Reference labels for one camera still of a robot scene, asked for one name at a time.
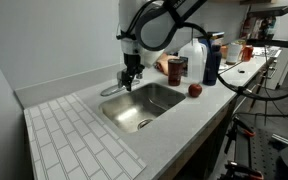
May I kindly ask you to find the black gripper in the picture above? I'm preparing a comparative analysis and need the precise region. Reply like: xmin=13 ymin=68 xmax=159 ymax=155
xmin=120 ymin=53 xmax=146 ymax=93

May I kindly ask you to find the stainless steel sink basin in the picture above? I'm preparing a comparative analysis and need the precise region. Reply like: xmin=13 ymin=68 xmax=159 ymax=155
xmin=98 ymin=82 xmax=187 ymax=135

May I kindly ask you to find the peach cloth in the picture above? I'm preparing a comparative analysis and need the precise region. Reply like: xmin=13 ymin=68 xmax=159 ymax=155
xmin=155 ymin=53 xmax=179 ymax=77

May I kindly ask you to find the metal sink drain strainer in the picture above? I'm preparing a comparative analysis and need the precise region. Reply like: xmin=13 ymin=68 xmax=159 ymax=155
xmin=136 ymin=118 xmax=154 ymax=131

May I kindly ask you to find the dark red tumbler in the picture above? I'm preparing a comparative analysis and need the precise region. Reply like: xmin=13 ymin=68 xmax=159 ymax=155
xmin=167 ymin=58 xmax=185 ymax=87

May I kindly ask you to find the red apple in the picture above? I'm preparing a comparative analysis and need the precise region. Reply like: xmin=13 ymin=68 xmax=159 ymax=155
xmin=187 ymin=83 xmax=204 ymax=99

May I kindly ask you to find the clear plastic jug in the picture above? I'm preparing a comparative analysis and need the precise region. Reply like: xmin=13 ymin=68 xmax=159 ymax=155
xmin=178 ymin=37 xmax=208 ymax=85

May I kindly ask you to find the white brick-pattern tile sheet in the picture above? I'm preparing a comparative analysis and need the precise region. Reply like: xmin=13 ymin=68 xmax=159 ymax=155
xmin=23 ymin=93 xmax=148 ymax=180

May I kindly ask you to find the dark blue bottle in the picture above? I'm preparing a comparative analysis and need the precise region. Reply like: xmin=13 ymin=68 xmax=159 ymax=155
xmin=202 ymin=43 xmax=223 ymax=87

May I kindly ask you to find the white mug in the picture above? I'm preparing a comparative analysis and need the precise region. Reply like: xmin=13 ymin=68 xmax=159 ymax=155
xmin=225 ymin=42 xmax=244 ymax=66

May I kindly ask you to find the orange black clamp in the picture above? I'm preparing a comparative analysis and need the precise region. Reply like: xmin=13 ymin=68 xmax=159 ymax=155
xmin=219 ymin=160 xmax=266 ymax=180
xmin=224 ymin=115 xmax=256 ymax=155

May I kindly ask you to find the orange mug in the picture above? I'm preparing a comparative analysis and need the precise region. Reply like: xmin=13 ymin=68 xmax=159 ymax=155
xmin=241 ymin=44 xmax=255 ymax=63

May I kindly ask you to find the black perforated board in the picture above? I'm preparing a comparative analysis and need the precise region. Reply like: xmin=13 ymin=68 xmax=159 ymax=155
xmin=234 ymin=125 xmax=288 ymax=180

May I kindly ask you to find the black overhead shelf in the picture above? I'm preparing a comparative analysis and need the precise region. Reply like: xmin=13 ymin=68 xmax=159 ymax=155
xmin=246 ymin=5 xmax=288 ymax=20

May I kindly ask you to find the silver metal bar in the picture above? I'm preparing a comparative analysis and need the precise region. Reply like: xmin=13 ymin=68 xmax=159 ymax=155
xmin=270 ymin=133 xmax=288 ymax=147

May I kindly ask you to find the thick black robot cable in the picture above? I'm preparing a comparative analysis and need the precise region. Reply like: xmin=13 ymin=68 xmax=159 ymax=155
xmin=180 ymin=21 xmax=288 ymax=102

